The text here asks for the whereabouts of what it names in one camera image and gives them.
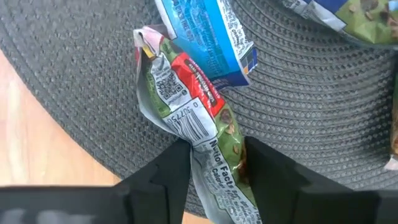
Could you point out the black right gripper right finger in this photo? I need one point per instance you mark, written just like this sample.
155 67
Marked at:
286 193

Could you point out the orange pink granola bar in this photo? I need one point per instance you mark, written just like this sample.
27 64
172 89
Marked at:
395 130

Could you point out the green red granola bar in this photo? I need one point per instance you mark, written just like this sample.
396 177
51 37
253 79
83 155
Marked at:
367 21
186 102

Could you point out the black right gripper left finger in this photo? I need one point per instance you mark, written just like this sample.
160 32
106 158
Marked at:
161 186

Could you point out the blue granola bar wrapper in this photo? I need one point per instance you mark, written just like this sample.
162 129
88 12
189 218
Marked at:
199 37

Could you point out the grey round woven placemat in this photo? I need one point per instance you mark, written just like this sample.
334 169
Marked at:
311 109

